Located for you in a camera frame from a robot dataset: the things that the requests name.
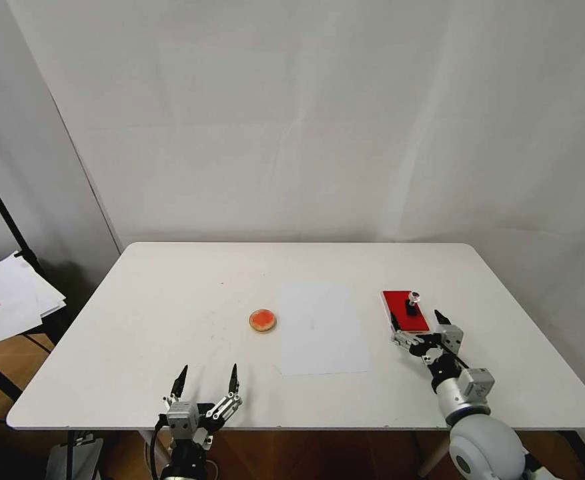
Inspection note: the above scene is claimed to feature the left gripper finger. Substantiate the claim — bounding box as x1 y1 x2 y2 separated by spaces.
161 364 189 409
206 363 244 423

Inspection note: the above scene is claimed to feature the red rectangular ink pad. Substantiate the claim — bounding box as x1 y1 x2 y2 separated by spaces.
382 289 431 333

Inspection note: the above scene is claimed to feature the round orange ink pad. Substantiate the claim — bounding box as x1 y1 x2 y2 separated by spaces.
249 309 279 335

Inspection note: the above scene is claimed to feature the white table leg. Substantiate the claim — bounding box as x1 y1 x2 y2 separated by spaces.
416 429 451 477
138 429 171 469

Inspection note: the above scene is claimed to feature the white paper sheet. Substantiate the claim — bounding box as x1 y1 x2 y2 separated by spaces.
277 283 372 377

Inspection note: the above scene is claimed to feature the grey box on floor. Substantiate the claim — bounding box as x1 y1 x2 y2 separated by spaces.
47 433 105 480

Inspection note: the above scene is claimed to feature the stack of white papers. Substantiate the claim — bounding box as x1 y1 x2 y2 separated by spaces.
0 251 67 350

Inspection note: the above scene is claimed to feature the black stand pole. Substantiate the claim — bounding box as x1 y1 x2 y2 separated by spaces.
0 147 48 281

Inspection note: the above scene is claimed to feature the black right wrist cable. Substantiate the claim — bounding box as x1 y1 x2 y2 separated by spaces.
439 339 474 372

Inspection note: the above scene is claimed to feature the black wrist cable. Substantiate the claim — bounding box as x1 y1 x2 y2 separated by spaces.
149 413 169 480
439 339 474 372

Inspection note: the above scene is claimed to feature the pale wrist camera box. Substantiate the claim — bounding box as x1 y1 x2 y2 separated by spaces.
436 324 465 354
165 401 199 441

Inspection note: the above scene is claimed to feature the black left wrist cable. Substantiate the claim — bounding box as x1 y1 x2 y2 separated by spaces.
149 413 169 480

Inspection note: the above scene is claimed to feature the black side table frame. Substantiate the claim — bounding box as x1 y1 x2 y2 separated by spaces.
0 299 69 402

